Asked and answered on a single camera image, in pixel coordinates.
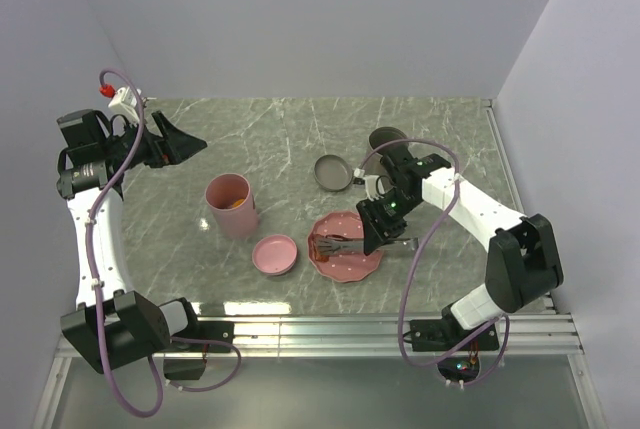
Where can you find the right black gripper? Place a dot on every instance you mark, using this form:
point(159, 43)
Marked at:
point(376, 231)

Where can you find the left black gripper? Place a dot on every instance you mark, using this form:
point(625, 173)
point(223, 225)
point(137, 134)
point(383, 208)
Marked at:
point(172, 146)

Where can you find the metal food tongs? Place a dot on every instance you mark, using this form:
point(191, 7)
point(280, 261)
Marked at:
point(344, 245)

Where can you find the brown sausage piece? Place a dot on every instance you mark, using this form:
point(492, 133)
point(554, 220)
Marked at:
point(322, 248)

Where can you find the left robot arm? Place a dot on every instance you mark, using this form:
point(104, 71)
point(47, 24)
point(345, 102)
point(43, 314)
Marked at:
point(112, 322)

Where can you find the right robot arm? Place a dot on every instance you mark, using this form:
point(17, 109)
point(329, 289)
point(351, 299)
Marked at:
point(523, 261)

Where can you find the pink dotted plate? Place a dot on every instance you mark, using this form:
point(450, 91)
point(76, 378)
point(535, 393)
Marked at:
point(346, 267)

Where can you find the grey container lid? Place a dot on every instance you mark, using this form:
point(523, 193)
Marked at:
point(332, 173)

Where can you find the pink cylindrical container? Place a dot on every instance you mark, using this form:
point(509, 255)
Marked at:
point(240, 222)

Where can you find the grey cylindrical container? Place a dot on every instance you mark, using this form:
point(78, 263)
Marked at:
point(383, 135)

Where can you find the pink container lid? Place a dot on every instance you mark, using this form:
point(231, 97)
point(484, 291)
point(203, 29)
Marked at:
point(275, 255)

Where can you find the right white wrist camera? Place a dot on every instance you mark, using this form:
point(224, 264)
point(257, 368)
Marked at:
point(372, 183)

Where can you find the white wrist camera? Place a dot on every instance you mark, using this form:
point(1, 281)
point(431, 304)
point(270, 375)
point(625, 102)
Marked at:
point(124, 102)
point(372, 183)

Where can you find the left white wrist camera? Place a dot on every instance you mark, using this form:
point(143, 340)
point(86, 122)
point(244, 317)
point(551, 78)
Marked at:
point(124, 102)

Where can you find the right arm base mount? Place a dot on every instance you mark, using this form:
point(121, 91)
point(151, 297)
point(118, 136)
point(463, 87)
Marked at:
point(463, 366)

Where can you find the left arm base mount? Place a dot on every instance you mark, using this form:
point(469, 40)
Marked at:
point(188, 357)

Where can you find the aluminium mounting rail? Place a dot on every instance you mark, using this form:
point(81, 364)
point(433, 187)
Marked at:
point(346, 372)

